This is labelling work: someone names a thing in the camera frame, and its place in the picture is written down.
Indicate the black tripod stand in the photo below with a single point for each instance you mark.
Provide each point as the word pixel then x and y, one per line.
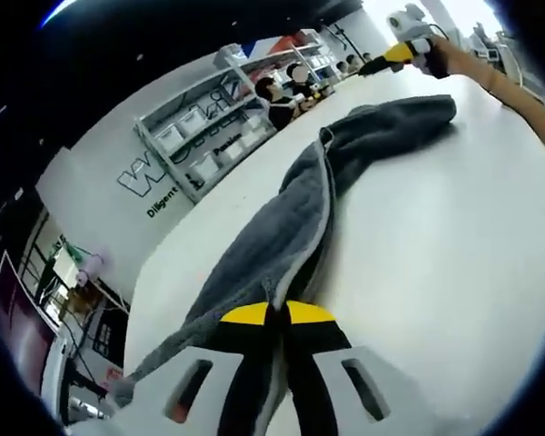
pixel 343 34

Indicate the row of white storage bins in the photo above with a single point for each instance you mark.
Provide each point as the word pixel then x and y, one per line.
pixel 195 136

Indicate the purple paper roll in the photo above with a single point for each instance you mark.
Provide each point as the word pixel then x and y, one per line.
pixel 91 269

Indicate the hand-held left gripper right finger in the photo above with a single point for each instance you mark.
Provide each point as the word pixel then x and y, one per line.
pixel 345 381

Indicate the grey metal shelf rack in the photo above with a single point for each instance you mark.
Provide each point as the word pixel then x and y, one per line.
pixel 209 113

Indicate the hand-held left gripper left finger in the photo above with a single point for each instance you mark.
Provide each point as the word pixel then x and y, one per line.
pixel 200 377

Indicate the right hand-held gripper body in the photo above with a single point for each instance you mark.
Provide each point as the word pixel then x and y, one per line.
pixel 411 22

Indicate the grey towel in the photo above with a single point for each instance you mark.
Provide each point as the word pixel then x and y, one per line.
pixel 309 191

